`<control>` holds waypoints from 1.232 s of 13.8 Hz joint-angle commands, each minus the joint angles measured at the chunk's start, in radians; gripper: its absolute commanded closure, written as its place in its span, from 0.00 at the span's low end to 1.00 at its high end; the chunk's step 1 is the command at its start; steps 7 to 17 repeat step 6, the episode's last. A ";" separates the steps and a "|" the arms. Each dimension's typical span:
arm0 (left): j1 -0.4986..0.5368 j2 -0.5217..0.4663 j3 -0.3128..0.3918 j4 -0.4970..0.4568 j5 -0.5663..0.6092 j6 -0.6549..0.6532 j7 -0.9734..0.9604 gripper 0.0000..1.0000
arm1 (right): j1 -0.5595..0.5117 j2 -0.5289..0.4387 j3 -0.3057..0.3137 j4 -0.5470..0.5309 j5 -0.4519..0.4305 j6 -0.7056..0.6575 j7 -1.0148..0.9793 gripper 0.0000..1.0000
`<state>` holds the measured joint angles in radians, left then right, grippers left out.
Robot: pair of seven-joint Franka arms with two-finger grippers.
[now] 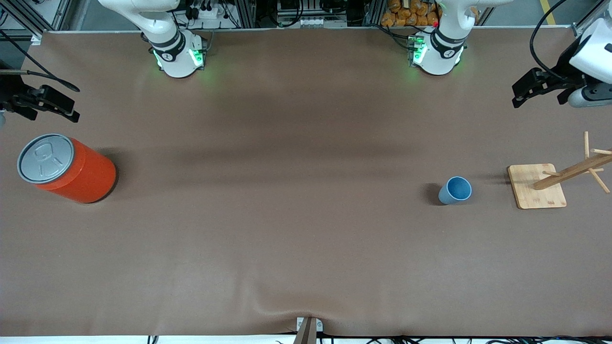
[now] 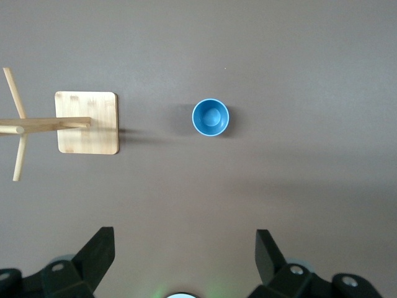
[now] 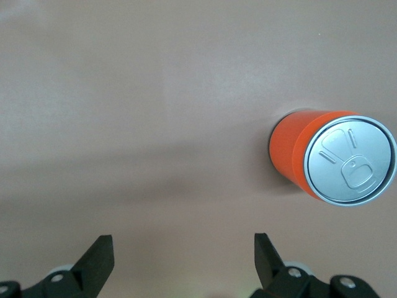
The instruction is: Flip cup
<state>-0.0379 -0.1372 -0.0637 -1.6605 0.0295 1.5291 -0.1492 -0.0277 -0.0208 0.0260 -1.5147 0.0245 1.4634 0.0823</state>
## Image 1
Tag brown table mat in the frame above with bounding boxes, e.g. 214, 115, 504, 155
0, 27, 612, 337

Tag grey metal camera bracket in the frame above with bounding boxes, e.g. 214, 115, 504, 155
293, 316, 324, 344

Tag orange can with grey lid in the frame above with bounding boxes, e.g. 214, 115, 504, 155
17, 133, 117, 204

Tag light blue plastic cup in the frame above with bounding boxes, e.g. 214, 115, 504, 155
438, 176, 473, 205

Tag orange snack bag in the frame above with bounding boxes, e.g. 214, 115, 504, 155
381, 0, 440, 27

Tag aluminium frame profile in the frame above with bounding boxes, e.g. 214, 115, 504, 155
0, 0, 72, 42
570, 0, 612, 40

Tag white power strip with plugs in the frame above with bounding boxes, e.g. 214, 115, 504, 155
187, 0, 231, 21

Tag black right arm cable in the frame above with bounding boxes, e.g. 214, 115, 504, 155
0, 31, 81, 93

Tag wooden cup rack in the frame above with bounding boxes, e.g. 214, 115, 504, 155
507, 131, 612, 210

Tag aluminium frame post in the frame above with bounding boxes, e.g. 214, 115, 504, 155
365, 0, 386, 27
234, 0, 257, 28

